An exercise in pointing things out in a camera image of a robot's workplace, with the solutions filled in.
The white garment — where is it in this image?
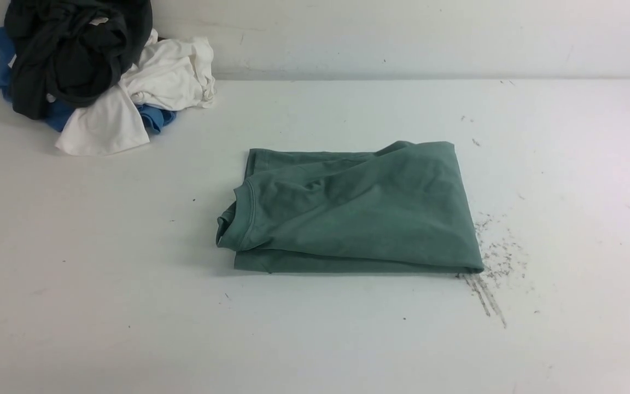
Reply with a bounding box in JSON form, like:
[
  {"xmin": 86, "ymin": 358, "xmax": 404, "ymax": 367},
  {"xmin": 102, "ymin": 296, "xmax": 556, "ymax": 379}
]
[{"xmin": 56, "ymin": 31, "xmax": 215, "ymax": 157}]

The green long-sleeved shirt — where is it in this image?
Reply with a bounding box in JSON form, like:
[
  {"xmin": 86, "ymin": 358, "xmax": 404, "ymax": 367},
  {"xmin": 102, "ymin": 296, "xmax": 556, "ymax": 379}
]
[{"xmin": 215, "ymin": 141, "xmax": 485, "ymax": 274}]

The black garment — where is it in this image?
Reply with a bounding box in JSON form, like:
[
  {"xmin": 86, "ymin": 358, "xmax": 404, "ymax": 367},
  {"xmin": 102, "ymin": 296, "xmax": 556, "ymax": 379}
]
[{"xmin": 3, "ymin": 1, "xmax": 153, "ymax": 120}]

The blue garment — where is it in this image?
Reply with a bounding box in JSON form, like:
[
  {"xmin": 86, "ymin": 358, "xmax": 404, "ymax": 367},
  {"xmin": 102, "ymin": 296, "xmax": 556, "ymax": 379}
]
[{"xmin": 0, "ymin": 27, "xmax": 177, "ymax": 135}]

